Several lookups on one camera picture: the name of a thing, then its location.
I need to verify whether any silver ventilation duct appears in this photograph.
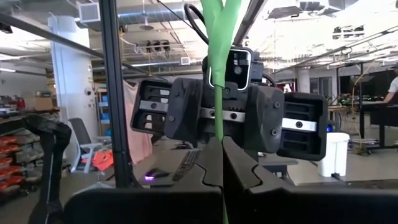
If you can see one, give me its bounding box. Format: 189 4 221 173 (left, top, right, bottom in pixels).
116 2 206 26

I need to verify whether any orange cloth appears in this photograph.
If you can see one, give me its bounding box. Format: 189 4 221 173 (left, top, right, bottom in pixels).
81 149 114 172

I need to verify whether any grey desk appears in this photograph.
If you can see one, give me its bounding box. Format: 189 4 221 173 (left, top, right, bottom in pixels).
149 146 299 187

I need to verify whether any white office chair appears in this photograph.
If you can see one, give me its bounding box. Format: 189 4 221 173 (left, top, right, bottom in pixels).
68 117 105 174

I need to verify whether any black jointed arm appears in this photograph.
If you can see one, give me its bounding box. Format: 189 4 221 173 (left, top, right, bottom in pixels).
21 114 72 224

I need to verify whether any black looped cable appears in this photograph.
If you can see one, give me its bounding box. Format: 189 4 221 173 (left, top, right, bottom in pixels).
183 2 210 45

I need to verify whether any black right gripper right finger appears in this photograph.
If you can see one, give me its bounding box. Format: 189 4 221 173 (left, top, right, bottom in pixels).
222 136 398 224

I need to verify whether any white air vent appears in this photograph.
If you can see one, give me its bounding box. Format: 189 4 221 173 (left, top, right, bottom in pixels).
77 2 101 23

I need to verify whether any black tulip with green stem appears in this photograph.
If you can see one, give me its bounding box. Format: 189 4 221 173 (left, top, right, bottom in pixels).
200 0 243 224

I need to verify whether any rack with red bins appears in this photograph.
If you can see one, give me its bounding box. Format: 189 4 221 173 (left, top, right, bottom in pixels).
0 107 60 206

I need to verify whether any shelf with blue bins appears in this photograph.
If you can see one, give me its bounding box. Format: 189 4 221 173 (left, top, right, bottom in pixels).
96 88 113 138

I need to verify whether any white trash bin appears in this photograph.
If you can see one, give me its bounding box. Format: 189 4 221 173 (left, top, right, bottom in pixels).
317 132 351 178

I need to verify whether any black computer keyboard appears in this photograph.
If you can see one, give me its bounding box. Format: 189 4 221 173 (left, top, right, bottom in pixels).
172 149 202 182

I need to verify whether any grey slanted frame bar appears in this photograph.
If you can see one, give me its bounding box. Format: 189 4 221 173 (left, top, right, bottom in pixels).
0 11 150 75

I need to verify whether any black desk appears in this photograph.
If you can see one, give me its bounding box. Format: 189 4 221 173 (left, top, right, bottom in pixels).
359 101 398 150

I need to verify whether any pink hanging cloth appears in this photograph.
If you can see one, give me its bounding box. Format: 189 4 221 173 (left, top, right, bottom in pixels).
123 79 154 165

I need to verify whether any computer mouse with light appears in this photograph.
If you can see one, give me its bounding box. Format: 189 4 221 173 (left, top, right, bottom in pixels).
143 169 170 183

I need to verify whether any person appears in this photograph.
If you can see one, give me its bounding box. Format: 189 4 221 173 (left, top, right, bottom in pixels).
382 67 398 105

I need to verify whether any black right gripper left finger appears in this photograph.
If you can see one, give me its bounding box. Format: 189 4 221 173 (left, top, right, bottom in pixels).
63 136 224 224

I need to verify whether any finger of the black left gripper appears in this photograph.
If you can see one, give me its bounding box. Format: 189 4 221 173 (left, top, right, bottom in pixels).
164 77 205 149
244 84 285 154

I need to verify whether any white building column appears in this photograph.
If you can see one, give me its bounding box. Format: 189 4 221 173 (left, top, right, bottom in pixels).
48 15 101 169

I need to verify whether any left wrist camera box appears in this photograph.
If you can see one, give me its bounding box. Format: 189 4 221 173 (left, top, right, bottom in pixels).
208 47 253 91

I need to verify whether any cardboard box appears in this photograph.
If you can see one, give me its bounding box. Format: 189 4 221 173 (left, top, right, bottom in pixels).
30 90 56 111

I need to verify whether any black upright frame post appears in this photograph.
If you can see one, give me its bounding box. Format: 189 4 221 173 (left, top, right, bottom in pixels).
98 0 133 189

